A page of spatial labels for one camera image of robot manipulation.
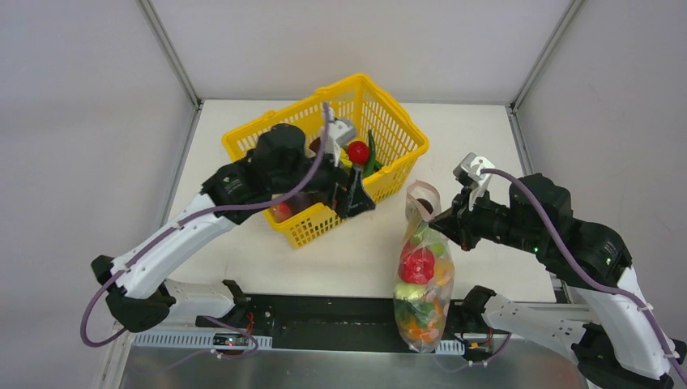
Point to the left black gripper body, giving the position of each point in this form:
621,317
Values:
343,192

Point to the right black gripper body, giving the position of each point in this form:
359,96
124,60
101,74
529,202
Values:
461,221

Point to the dark avocado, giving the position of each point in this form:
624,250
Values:
426,205

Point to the yellow round fruit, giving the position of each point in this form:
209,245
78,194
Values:
443,273

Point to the red bell pepper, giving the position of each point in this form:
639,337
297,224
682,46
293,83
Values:
416,266

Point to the clear zip top bag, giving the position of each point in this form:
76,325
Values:
418,230

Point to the white radish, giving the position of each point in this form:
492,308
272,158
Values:
409,292

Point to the toy pineapple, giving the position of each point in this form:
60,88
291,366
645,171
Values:
421,323

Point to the green apple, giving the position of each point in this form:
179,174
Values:
436,247

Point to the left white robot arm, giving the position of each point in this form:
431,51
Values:
140,293

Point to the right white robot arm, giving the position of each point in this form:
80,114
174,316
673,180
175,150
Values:
624,346

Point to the green cucumber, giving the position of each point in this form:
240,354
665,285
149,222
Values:
372,165

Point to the red tomato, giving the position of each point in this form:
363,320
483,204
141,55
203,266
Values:
358,152

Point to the pink peach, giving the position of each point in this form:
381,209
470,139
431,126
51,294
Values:
281,212

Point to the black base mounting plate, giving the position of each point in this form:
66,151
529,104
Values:
341,324

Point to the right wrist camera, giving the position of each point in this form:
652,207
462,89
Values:
470,172

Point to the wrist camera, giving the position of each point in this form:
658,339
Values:
470,172
336,134

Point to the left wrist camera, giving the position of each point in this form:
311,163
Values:
336,134

